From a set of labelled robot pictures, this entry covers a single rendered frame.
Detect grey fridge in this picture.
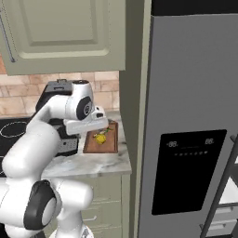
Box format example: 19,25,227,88
137,0,238,238

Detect green drawer front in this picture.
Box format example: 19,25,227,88
81,201,123,228
84,177,123,203

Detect green upper cupboard door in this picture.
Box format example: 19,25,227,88
0,0,126,76

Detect brown wooden cutting board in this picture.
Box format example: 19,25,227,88
82,120,120,154

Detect grey cupboard door handle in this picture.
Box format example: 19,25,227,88
0,11,17,63

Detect green tall side panel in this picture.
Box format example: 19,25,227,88
118,0,152,238

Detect dark fridge door handle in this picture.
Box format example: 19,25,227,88
199,134,238,238

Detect yellow fish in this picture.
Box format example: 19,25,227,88
93,127,112,146

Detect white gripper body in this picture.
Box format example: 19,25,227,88
63,118,110,136

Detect black hob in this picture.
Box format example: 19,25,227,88
0,116,33,179

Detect grey fridge door with dispenser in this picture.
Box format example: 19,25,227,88
137,13,238,238

